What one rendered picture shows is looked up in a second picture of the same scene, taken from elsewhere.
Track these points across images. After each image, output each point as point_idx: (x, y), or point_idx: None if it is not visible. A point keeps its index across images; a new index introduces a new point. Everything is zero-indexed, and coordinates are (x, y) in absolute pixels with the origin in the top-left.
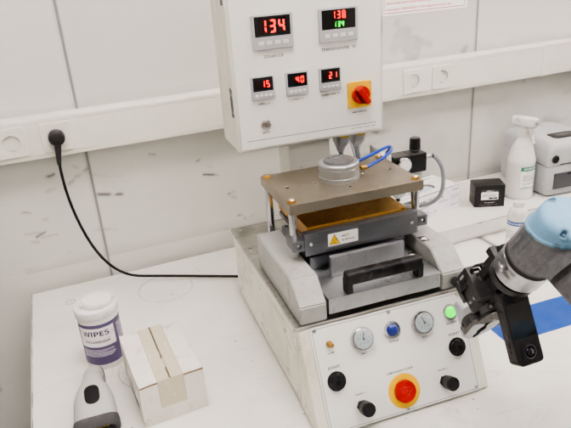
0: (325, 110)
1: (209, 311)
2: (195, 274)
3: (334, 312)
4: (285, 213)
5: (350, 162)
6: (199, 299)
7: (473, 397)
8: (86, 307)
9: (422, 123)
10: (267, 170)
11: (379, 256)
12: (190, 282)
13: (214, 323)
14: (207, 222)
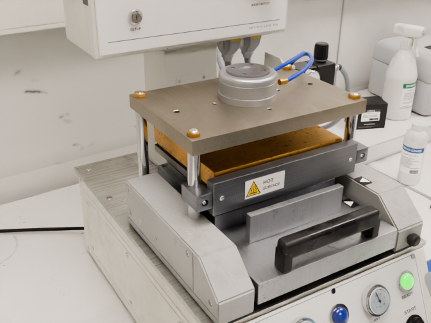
0: (216, 0)
1: (47, 282)
2: (21, 228)
3: (264, 300)
4: (169, 149)
5: (267, 74)
6: (29, 265)
7: None
8: None
9: (290, 31)
10: (110, 86)
11: (312, 209)
12: (14, 239)
13: (56, 301)
14: (33, 154)
